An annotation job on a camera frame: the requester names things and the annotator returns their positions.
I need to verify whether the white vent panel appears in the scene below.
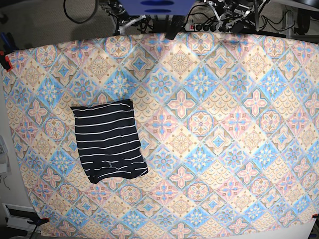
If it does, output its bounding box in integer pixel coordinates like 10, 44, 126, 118
2, 203, 38, 232

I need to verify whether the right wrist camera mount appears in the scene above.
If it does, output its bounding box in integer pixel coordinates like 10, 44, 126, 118
113, 15, 146, 36

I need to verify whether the white equipment box left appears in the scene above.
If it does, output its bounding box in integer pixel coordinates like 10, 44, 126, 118
0, 136, 11, 176

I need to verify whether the black cable loop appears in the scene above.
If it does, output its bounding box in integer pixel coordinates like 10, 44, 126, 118
62, 0, 100, 24

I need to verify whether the blue orange clamp bottom left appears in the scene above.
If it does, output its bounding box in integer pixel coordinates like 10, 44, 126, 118
27, 217, 49, 227

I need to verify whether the blue box overhead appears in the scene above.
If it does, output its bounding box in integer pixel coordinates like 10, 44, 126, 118
119, 0, 195, 15

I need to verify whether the white power strip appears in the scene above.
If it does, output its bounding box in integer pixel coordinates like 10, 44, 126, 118
184, 22, 233, 32

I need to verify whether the patterned pastel tablecloth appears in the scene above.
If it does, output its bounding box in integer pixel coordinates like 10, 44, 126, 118
0, 32, 319, 239

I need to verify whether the navy white striped T-shirt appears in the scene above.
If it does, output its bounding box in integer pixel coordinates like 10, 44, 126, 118
71, 99, 149, 184

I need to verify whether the red black clamp left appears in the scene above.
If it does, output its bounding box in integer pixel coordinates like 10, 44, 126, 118
0, 50, 12, 72

